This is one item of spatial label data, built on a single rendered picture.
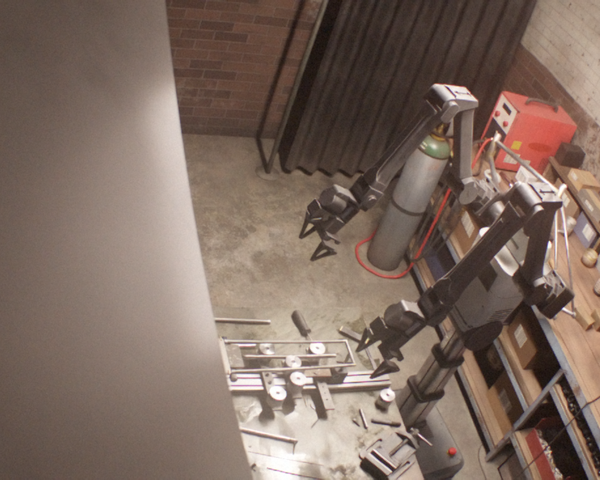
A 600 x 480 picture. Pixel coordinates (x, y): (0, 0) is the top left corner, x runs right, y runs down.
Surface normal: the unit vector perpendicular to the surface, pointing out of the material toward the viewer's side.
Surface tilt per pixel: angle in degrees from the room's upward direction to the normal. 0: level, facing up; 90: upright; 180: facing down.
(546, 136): 90
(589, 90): 90
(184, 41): 90
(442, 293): 68
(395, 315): 60
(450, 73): 90
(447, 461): 0
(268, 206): 0
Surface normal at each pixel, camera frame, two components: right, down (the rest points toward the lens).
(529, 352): -0.95, -0.10
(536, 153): 0.24, 0.69
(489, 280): -0.90, 0.04
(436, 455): 0.28, -0.72
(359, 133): -0.58, 0.39
